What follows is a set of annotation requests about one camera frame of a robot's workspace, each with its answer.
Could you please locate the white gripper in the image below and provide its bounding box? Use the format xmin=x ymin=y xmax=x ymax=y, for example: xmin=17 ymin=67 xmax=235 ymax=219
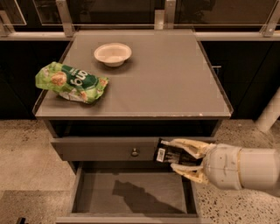
xmin=160 ymin=138 xmax=242 ymax=190

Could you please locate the black rxbar chocolate bar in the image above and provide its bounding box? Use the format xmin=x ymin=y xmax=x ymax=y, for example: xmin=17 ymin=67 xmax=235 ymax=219
xmin=153 ymin=138 xmax=203 ymax=166

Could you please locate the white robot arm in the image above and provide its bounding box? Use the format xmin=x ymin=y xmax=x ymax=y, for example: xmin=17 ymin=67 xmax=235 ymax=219
xmin=154 ymin=138 xmax=280 ymax=197

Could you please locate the round metal drawer knob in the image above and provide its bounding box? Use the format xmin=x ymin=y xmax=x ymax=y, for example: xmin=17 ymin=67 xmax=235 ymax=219
xmin=131 ymin=148 xmax=139 ymax=157

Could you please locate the grey drawer cabinet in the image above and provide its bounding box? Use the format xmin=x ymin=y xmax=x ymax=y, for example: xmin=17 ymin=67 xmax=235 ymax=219
xmin=31 ymin=28 xmax=235 ymax=224

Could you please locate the grey top drawer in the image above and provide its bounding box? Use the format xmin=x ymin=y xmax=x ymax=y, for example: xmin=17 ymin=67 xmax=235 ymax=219
xmin=51 ymin=136 xmax=159 ymax=162

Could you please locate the open grey middle drawer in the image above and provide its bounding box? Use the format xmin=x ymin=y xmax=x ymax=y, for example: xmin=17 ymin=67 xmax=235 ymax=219
xmin=56 ymin=161 xmax=212 ymax=224

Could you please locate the white paper bowl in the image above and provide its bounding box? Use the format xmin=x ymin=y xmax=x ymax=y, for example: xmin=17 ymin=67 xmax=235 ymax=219
xmin=94 ymin=43 xmax=132 ymax=67

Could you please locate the green chip bag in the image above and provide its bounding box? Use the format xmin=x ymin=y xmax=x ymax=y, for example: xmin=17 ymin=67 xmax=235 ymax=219
xmin=35 ymin=62 xmax=109 ymax=104

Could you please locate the small black floor object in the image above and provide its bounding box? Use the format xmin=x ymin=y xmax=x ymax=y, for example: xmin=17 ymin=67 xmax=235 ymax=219
xmin=16 ymin=217 xmax=25 ymax=224

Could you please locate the white cylindrical post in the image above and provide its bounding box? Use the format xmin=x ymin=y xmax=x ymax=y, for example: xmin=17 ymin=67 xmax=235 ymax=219
xmin=255 ymin=88 xmax=280 ymax=132

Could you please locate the metal railing frame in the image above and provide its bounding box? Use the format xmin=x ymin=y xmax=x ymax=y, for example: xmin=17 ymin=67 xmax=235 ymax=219
xmin=0 ymin=0 xmax=279 ymax=40

